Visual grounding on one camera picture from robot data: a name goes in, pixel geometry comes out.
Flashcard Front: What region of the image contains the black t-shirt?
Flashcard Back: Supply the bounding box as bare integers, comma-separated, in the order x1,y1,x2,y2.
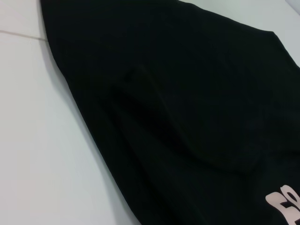
39,0,300,225

